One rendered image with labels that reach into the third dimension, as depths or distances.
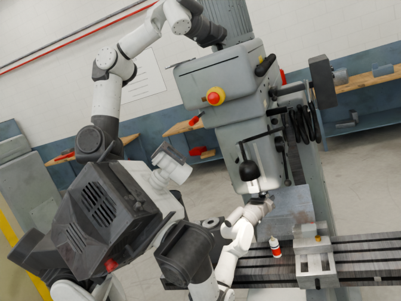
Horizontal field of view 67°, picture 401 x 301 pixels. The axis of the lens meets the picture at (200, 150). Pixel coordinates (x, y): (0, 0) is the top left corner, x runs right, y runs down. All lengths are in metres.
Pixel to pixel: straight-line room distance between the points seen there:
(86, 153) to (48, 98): 6.73
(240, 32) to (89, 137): 0.77
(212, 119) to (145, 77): 5.04
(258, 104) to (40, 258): 0.85
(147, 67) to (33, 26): 2.64
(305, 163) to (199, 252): 0.98
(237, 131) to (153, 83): 4.99
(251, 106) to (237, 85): 0.14
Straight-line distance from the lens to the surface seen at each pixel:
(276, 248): 1.50
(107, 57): 1.04
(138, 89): 6.25
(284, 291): 1.50
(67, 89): 7.25
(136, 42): 1.05
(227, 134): 1.17
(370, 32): 5.46
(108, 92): 1.03
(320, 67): 1.38
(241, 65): 0.97
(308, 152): 1.66
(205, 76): 1.00
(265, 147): 1.17
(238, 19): 1.36
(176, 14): 1.00
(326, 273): 1.32
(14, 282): 2.45
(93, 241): 0.84
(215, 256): 1.59
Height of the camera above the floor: 1.89
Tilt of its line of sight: 16 degrees down
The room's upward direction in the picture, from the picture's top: 19 degrees counter-clockwise
